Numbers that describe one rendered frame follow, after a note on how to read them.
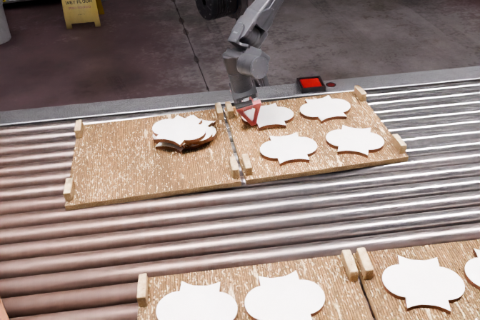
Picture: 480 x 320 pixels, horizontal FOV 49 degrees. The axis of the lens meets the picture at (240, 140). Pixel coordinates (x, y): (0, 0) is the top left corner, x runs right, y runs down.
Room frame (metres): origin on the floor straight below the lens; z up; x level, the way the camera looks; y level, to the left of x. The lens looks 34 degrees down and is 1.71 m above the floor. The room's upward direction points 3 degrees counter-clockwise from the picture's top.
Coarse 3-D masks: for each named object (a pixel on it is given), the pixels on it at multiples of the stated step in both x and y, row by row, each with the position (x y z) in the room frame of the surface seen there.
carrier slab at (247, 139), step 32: (320, 96) 1.35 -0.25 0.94; (352, 96) 1.34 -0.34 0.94; (256, 128) 1.20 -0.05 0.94; (288, 128) 1.19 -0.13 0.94; (320, 128) 1.18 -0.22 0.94; (384, 128) 1.16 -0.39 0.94; (256, 160) 1.05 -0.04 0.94; (320, 160) 1.03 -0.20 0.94; (352, 160) 1.03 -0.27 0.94; (384, 160) 1.02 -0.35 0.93
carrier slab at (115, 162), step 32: (96, 128) 1.24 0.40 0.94; (128, 128) 1.23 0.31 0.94; (224, 128) 1.21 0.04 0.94; (96, 160) 1.08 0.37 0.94; (128, 160) 1.08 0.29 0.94; (160, 160) 1.07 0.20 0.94; (192, 160) 1.06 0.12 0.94; (224, 160) 1.06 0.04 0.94; (96, 192) 0.95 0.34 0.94; (128, 192) 0.95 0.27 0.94; (160, 192) 0.94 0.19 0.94; (192, 192) 0.95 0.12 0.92
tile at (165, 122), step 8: (168, 120) 1.19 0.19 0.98; (176, 120) 1.19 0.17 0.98; (184, 120) 1.18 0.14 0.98; (192, 120) 1.18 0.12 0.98; (200, 120) 1.18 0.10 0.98; (152, 128) 1.15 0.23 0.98; (160, 128) 1.15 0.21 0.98; (168, 128) 1.15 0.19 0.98; (176, 128) 1.15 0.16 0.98; (184, 128) 1.15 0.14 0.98; (192, 128) 1.14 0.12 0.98; (200, 128) 1.14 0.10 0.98; (160, 136) 1.11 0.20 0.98; (168, 136) 1.11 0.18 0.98; (176, 136) 1.11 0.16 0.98; (184, 136) 1.11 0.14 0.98; (192, 136) 1.10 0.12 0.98; (200, 136) 1.10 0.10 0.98; (176, 144) 1.08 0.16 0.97
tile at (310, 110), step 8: (328, 96) 1.33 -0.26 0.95; (304, 104) 1.29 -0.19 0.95; (312, 104) 1.29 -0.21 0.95; (320, 104) 1.29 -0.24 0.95; (328, 104) 1.28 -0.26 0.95; (336, 104) 1.28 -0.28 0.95; (344, 104) 1.28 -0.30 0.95; (304, 112) 1.25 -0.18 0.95; (312, 112) 1.25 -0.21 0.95; (320, 112) 1.24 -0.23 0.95; (328, 112) 1.24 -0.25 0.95; (336, 112) 1.24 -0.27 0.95; (344, 112) 1.24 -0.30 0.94; (320, 120) 1.21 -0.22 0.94; (328, 120) 1.21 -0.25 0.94
